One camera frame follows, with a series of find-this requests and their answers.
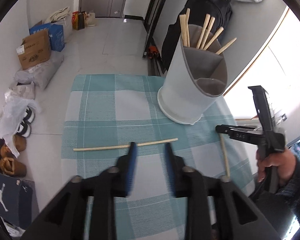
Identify blue cardboard box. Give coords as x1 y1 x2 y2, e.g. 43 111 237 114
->
29 23 65 52

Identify brown cardboard box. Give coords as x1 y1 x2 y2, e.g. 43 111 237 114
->
16 29 51 70

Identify white plastic bag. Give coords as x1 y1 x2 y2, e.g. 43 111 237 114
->
0 82 41 158

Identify black white sneakers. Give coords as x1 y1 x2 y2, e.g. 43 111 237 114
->
16 107 35 138

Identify black metal stand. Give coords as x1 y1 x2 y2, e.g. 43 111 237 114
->
142 0 166 57

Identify navy jordan shoe box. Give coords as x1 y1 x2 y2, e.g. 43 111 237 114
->
0 173 34 230

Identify grey plastic parcel bag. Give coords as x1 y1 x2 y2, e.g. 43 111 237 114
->
14 51 64 90

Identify brown shoe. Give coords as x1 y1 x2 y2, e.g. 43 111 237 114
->
13 134 27 152
0 157 27 177

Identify teal white checkered cloth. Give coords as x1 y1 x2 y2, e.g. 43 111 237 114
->
61 75 255 239

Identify cream cloth bag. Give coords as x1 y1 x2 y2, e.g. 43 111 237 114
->
44 7 70 24

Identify wooden chopstick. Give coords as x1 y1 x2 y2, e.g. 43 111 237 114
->
203 27 224 50
185 8 190 47
196 14 211 49
200 17 215 49
73 138 178 152
216 37 237 55
219 134 230 178
179 14 187 47

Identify black backpack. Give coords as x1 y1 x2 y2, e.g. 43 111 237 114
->
161 0 232 70

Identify white grey utensil holder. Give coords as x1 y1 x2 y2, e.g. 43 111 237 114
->
157 24 228 125

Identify person's right hand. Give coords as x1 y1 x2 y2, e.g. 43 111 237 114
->
256 148 296 186

